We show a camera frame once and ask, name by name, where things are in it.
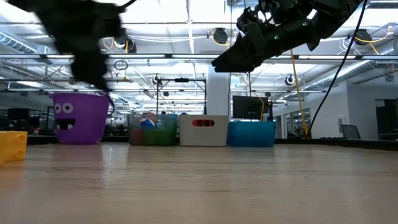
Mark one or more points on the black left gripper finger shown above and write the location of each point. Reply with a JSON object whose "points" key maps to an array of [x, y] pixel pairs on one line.
{"points": [[82, 68], [101, 77]]}

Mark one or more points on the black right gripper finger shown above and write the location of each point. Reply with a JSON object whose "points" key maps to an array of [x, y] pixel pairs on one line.
{"points": [[242, 69], [236, 56]]}

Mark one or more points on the yellow building block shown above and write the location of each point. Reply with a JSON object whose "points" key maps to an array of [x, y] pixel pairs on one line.
{"points": [[12, 146]]}

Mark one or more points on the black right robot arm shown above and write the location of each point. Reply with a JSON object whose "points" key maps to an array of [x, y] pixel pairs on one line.
{"points": [[342, 7]]}

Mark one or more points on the white square pillar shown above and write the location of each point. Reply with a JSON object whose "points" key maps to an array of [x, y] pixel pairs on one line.
{"points": [[217, 90]]}

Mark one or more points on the black monitor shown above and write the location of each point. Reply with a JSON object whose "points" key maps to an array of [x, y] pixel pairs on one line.
{"points": [[248, 107]]}

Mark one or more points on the purple monster-face bucket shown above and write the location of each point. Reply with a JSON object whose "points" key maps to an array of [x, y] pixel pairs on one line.
{"points": [[81, 124]]}

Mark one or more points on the blue plastic bin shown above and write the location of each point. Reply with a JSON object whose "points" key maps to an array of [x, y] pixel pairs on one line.
{"points": [[252, 133]]}

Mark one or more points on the white plastic bin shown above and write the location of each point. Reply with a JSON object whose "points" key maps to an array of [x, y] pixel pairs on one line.
{"points": [[203, 135]]}

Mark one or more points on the grey office chair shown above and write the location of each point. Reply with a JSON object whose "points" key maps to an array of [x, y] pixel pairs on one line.
{"points": [[350, 132]]}

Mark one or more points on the black cabinet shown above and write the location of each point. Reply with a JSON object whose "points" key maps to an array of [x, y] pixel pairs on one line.
{"points": [[387, 119]]}

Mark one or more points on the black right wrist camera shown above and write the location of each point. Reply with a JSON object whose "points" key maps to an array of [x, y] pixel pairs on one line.
{"points": [[280, 9]]}

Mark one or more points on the black metal stand frame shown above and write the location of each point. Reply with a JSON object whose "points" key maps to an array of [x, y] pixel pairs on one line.
{"points": [[182, 80]]}

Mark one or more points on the black table frame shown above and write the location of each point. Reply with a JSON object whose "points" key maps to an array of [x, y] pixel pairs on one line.
{"points": [[342, 144]]}

